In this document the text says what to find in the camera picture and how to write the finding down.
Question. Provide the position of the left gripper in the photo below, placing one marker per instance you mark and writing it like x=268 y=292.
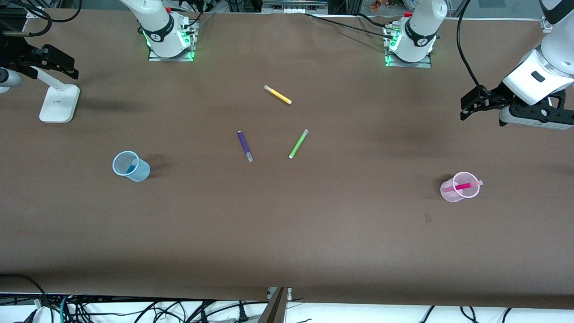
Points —
x=493 y=96

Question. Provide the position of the pink marker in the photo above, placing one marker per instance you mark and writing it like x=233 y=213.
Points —
x=464 y=185

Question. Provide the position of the blue marker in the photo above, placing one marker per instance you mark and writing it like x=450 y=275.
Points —
x=132 y=168

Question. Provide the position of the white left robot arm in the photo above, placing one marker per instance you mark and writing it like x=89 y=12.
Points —
x=421 y=27

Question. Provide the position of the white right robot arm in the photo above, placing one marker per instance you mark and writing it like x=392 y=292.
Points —
x=157 y=22

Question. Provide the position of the translucent pink plastic cup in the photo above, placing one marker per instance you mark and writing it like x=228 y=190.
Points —
x=450 y=195

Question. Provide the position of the translucent blue plastic cup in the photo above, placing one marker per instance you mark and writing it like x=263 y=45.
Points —
x=139 y=172

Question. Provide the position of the purple marker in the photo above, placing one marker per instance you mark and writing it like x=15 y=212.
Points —
x=244 y=144

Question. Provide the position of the yellow marker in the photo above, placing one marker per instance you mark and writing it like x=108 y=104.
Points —
x=278 y=94

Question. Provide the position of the green marker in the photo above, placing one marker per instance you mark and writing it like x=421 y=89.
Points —
x=298 y=144

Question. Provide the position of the grey metal box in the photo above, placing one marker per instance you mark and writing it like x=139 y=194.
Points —
x=293 y=5

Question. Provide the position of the black power plug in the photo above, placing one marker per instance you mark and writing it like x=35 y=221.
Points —
x=243 y=314

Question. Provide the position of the wooden table beam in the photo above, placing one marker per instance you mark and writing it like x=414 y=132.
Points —
x=276 y=309

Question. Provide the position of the metal table corner bracket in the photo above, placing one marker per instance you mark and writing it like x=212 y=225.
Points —
x=35 y=13
x=545 y=26

